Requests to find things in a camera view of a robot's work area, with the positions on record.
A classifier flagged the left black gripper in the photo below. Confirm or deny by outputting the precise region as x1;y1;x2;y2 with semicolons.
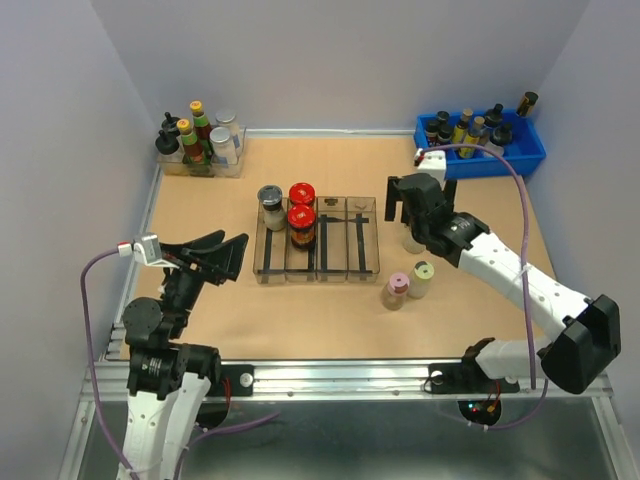
160;228;249;335

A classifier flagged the white powder jar black lid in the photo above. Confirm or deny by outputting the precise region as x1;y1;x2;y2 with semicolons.
257;185;287;231

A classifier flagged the red lid sauce jar front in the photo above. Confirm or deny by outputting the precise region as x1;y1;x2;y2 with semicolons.
287;204;316;250

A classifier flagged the red lid sauce jar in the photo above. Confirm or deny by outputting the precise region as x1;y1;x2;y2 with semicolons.
287;204;316;250
288;182;316;208

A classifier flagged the red lid sauce jar back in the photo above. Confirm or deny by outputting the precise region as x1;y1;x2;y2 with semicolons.
288;182;316;208

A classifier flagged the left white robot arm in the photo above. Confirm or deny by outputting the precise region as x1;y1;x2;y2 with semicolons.
117;230;249;479

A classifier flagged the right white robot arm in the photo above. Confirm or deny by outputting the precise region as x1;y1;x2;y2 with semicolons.
385;173;621;394

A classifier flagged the clear bin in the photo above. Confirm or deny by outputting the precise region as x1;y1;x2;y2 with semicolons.
316;196;348;283
253;197;288;286
346;197;380;284
285;214;317;282

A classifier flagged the black cap spice jar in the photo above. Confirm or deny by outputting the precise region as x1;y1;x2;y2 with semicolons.
402;230;426;255

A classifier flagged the yellow label bottle in bin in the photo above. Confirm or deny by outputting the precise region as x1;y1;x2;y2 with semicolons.
452;109;485;144

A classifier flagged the clear corner storage box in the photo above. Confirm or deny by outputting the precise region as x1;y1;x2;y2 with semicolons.
158;135;243;177

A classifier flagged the yellow lid spice jar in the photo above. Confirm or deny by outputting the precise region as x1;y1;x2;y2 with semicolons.
407;261;435;299

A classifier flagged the silver lid jar front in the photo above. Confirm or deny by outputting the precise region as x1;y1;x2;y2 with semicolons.
209;127;239;166

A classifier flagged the silver lid jar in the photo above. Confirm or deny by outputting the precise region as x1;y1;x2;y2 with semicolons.
215;108;242;149
209;127;239;166

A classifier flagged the chili sauce bottle front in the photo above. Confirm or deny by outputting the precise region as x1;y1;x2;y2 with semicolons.
176;118;207;165

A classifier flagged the chili sauce bottle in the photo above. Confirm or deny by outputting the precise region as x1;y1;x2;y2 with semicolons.
176;118;207;165
189;100;213;155

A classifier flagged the black knob bottle in bin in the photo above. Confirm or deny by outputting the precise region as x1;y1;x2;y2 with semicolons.
481;103;513;155

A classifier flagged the pink lid spice jar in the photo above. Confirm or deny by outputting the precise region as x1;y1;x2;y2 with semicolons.
381;273;410;311

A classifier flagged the blue plastic bin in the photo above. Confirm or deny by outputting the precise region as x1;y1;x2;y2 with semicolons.
445;109;546;179

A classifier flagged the black knob bottle front left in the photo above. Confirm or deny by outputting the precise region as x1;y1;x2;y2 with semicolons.
155;130;183;163

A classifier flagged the chili sauce bottle back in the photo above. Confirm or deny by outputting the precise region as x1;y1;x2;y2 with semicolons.
189;100;213;155

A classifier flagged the silver lid jar back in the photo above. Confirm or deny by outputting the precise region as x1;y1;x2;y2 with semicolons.
215;108;242;149

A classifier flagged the black knob bottle back left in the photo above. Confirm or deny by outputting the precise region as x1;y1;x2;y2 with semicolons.
161;112;180;137

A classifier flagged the dark bottle behind blue bin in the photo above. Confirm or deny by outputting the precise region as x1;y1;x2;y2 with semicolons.
515;91;539;118

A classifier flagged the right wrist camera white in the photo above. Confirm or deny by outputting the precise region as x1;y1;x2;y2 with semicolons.
413;148;447;184

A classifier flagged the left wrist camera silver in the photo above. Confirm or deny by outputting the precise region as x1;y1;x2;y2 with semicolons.
117;232;169;267

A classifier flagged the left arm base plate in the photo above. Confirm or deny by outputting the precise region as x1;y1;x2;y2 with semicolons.
207;363;255;398

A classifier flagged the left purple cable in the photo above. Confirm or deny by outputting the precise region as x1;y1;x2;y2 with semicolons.
79;249;136;480

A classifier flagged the aluminium rail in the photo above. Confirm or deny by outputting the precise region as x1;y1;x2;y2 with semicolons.
82;355;614;402

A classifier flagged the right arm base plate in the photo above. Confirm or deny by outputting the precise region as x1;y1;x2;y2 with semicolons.
428;361;520;395

